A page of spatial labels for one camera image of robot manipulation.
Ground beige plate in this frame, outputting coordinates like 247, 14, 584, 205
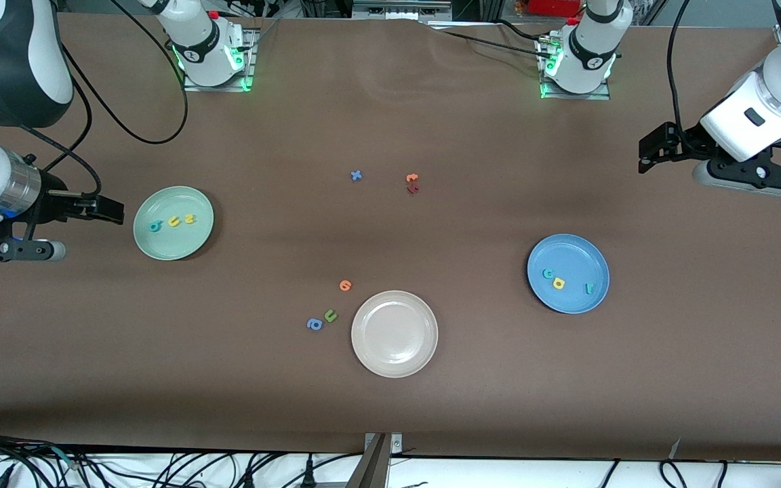
351, 290, 439, 378

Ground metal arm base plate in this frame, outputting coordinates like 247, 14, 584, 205
536, 34, 612, 101
182, 27, 257, 92

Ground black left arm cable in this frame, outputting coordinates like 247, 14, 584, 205
665, 0, 693, 133

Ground metal table bracket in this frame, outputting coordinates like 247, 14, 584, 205
363, 432, 403, 488

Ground black cable on table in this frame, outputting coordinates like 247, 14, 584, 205
439, 30, 547, 60

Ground brown table cover sheet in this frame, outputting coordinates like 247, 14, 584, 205
0, 10, 781, 463

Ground blue plate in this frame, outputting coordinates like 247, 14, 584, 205
527, 234, 611, 314

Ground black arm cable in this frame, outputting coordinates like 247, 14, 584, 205
665, 0, 693, 133
24, 0, 189, 197

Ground grey metal background box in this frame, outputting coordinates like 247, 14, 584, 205
352, 0, 454, 22

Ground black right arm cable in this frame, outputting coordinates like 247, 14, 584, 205
24, 0, 189, 197

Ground green plate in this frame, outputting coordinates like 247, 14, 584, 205
133, 186, 215, 261

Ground red background object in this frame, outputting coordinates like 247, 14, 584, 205
528, 0, 582, 18

